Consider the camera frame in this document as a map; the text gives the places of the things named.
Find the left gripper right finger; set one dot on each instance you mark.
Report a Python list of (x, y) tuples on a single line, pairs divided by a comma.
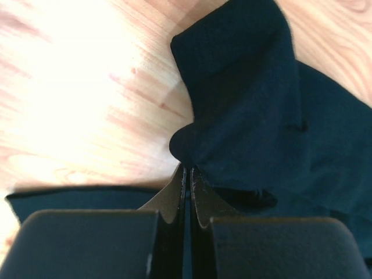
[(227, 244)]

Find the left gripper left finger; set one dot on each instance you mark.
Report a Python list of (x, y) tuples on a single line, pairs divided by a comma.
[(99, 232)]

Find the black t shirt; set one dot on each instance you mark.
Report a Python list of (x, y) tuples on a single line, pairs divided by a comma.
[(101, 101)]

